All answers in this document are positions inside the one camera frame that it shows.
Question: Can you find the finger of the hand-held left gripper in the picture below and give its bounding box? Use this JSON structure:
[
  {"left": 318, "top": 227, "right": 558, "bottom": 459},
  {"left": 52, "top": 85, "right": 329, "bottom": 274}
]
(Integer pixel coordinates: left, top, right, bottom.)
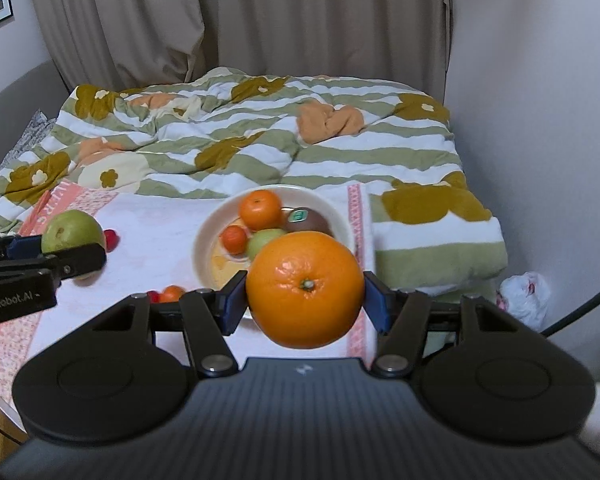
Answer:
[
  {"left": 0, "top": 233, "right": 45, "bottom": 262},
  {"left": 0, "top": 243, "right": 107, "bottom": 281}
]

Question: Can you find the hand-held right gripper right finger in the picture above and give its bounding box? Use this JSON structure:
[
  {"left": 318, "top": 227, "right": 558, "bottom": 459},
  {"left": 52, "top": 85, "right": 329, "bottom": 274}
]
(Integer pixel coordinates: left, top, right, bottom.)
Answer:
[{"left": 362, "top": 270, "right": 523, "bottom": 378}]

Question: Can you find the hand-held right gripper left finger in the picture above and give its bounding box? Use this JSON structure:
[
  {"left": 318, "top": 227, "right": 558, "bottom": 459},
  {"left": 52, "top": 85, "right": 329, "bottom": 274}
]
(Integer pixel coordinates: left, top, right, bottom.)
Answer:
[{"left": 79, "top": 270, "right": 249, "bottom": 378}]

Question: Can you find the large green apple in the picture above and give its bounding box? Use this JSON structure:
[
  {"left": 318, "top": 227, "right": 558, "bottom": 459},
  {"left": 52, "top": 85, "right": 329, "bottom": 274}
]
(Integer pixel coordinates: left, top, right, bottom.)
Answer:
[{"left": 41, "top": 209, "right": 107, "bottom": 282}]

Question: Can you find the small green apple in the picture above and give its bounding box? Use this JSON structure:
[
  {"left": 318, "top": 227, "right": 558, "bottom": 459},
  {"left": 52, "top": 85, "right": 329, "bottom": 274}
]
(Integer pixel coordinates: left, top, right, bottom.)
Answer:
[{"left": 246, "top": 228, "right": 287, "bottom": 261}]

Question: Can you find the cream bowl with bear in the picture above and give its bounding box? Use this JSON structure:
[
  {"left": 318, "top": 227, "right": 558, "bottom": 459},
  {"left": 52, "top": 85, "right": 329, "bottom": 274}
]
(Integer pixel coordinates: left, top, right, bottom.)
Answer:
[{"left": 192, "top": 184, "right": 357, "bottom": 321}]

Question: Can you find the orange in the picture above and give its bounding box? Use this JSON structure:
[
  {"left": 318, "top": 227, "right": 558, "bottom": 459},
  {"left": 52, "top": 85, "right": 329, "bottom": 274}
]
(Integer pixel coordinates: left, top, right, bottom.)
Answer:
[
  {"left": 245, "top": 231, "right": 366, "bottom": 350},
  {"left": 238, "top": 189, "right": 284, "bottom": 232}
]

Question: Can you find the brown kiwi with green sticker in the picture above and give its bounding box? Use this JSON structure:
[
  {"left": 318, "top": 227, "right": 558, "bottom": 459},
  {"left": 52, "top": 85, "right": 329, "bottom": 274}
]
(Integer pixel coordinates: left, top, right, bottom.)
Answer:
[{"left": 282, "top": 208, "right": 335, "bottom": 240}]

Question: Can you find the pink floral tablecloth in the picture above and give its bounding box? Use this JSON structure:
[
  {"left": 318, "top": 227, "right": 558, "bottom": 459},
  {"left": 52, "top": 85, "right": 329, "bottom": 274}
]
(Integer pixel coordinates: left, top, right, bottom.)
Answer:
[{"left": 0, "top": 180, "right": 378, "bottom": 396}]

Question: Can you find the grey floral pillow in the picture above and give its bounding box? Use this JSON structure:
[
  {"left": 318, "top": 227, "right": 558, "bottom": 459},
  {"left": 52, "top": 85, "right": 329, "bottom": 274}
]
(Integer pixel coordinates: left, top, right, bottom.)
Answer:
[{"left": 0, "top": 107, "right": 58, "bottom": 166}]

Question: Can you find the white plastic bag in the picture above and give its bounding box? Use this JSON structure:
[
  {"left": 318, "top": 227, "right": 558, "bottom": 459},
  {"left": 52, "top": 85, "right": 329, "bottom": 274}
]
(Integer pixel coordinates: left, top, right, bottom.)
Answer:
[{"left": 496, "top": 271, "right": 551, "bottom": 333}]

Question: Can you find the green striped flower blanket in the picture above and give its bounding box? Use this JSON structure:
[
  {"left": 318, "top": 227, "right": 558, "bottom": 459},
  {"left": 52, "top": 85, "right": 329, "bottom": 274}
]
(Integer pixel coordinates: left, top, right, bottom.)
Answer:
[{"left": 0, "top": 66, "right": 510, "bottom": 301}]

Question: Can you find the grey headboard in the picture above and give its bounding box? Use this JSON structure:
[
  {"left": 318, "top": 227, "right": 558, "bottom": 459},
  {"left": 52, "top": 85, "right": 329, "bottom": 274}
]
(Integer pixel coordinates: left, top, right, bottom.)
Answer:
[{"left": 0, "top": 57, "right": 71, "bottom": 166}]

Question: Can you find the beige curtain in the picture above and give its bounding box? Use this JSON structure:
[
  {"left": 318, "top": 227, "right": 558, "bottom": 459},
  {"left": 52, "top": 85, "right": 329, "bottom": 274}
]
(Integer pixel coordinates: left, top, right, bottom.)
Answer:
[{"left": 25, "top": 0, "right": 453, "bottom": 106}]

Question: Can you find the black cable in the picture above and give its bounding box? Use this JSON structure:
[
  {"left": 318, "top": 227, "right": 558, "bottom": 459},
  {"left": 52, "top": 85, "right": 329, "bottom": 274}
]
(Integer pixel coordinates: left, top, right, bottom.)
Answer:
[{"left": 540, "top": 275, "right": 600, "bottom": 338}]

